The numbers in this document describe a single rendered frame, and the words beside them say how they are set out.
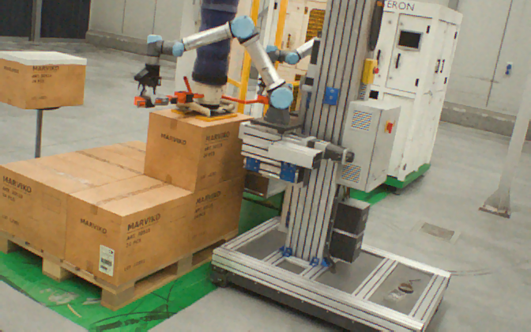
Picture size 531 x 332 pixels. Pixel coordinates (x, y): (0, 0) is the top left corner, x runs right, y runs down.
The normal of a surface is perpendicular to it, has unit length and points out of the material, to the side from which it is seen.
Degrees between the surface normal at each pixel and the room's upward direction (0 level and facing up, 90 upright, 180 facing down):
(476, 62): 90
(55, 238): 90
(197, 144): 90
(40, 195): 90
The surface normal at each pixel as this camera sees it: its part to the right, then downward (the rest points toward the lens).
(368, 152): -0.47, 0.15
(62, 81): 0.85, 0.25
